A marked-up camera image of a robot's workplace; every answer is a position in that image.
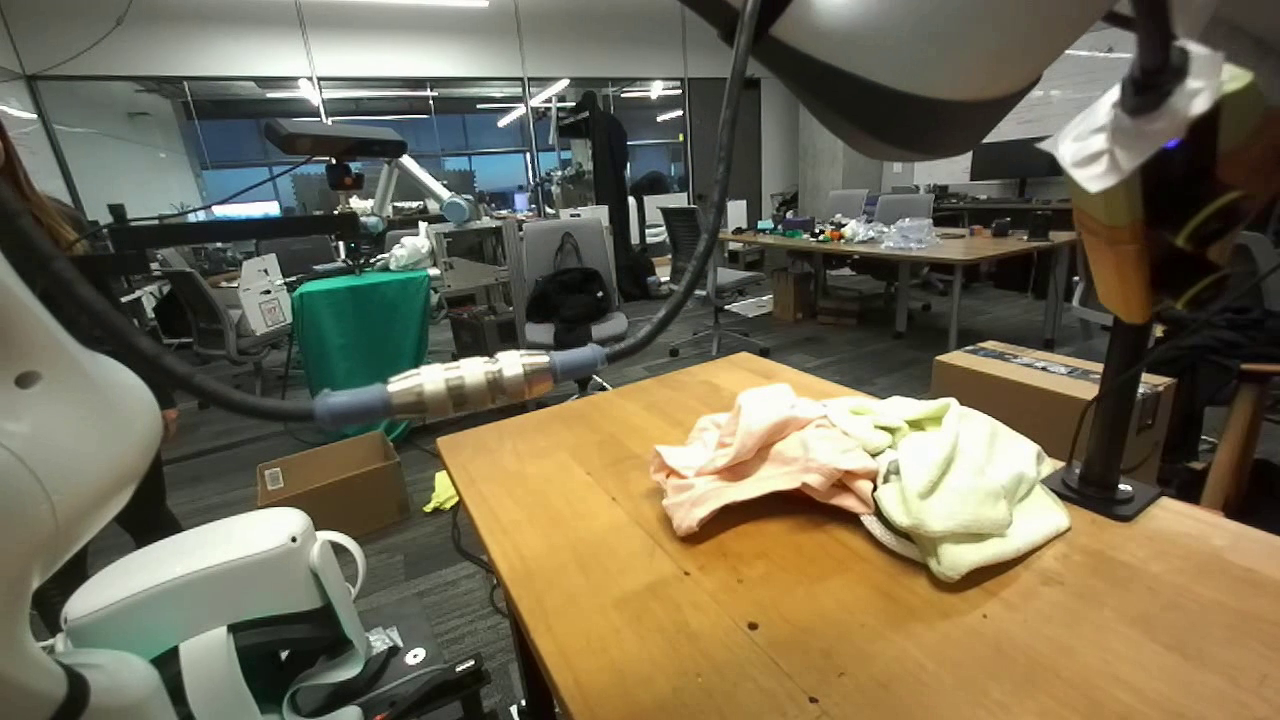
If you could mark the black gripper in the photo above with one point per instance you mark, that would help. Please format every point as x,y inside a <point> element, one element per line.
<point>1214,267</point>

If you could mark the pale green cloth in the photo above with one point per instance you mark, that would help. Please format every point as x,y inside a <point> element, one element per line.
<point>960,487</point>

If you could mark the peach cloth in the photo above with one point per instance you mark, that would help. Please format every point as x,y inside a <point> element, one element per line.
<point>760,460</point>

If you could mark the person in dark clothes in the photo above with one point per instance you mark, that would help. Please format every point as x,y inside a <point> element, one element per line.
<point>23,156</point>

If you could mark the wooden stool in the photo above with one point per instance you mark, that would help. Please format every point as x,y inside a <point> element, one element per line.
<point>1233,445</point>

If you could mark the cardboard box with black tape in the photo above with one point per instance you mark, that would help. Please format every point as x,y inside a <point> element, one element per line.
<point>1012,385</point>

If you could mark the long wooden desk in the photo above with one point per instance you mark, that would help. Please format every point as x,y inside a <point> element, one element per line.
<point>935,248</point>

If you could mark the white cabinet with logo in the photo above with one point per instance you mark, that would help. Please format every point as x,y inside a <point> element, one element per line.
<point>564,245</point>

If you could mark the yellow glove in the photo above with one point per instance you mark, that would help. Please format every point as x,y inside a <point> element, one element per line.
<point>442,493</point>

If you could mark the green fabric cover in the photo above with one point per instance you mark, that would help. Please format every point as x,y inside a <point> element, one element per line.
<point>360,347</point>

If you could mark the small open cardboard box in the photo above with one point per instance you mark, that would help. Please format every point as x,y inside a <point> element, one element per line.
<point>343,487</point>

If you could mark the white panel with print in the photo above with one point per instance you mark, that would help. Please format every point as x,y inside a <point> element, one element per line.
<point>266,299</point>

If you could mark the black camera stand pole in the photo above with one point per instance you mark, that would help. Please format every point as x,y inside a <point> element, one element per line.
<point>1113,403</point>

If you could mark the black stereo camera bar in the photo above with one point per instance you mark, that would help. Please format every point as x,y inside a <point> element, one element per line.
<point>335,142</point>

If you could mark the black metal rail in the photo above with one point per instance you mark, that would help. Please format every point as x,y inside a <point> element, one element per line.
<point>243,228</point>

